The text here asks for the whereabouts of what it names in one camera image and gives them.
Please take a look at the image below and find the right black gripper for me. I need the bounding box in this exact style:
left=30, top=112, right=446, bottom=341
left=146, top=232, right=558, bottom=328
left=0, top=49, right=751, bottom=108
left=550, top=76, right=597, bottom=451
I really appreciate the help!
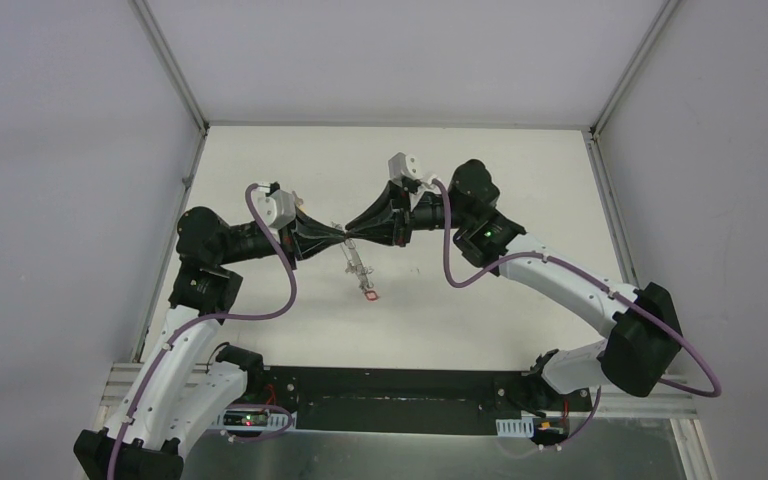
left=345, top=181, right=472, bottom=248

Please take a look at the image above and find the white slotted cable duct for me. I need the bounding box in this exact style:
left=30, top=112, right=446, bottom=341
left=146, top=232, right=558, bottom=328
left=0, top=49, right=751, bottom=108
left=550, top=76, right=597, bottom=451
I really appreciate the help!
left=213, top=408, right=296, bottom=432

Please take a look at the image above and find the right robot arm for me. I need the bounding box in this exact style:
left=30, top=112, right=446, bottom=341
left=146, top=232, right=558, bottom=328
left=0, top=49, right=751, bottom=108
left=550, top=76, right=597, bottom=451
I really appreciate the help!
left=346, top=153, right=681, bottom=410

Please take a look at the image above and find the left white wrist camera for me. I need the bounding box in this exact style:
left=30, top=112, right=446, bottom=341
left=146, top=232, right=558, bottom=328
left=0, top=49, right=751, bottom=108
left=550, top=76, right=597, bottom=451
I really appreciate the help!
left=253, top=187, right=297, bottom=230

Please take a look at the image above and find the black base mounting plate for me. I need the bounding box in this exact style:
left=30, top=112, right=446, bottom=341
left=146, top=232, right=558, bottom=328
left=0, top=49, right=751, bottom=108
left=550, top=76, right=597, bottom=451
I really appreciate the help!
left=227, top=366, right=593, bottom=436

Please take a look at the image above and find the aluminium frame rail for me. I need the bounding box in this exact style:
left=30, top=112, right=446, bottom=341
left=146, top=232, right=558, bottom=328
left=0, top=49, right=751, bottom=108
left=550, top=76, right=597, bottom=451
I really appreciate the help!
left=100, top=363, right=698, bottom=419

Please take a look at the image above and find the perforated metal ring plate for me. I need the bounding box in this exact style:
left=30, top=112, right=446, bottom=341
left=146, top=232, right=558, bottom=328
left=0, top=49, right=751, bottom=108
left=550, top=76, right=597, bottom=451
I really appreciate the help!
left=340, top=237, right=375, bottom=295

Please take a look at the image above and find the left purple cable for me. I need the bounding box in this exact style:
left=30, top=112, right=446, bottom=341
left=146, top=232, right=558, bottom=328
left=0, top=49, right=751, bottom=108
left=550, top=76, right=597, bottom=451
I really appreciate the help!
left=105, top=182, right=299, bottom=480

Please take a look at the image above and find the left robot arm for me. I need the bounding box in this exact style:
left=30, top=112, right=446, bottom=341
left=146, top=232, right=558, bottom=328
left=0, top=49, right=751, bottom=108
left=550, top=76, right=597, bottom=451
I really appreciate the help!
left=73, top=207, right=345, bottom=479

